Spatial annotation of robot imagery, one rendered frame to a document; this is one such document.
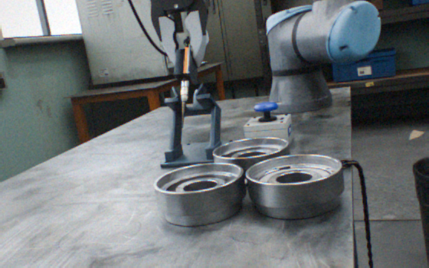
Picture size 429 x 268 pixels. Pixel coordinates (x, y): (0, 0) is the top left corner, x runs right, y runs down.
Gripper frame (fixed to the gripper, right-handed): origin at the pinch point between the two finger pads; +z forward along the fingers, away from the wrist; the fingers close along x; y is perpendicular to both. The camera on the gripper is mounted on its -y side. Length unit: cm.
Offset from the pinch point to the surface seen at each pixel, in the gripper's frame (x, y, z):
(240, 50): 73, 359, 13
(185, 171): -5.0, -20.7, 12.8
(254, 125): -10.2, -0.5, 11.8
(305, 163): -19.7, -18.5, 13.3
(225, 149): -7.6, -10.6, 13.0
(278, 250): -18.2, -34.3, 16.3
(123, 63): 110, 188, 4
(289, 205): -18.7, -28.6, 14.5
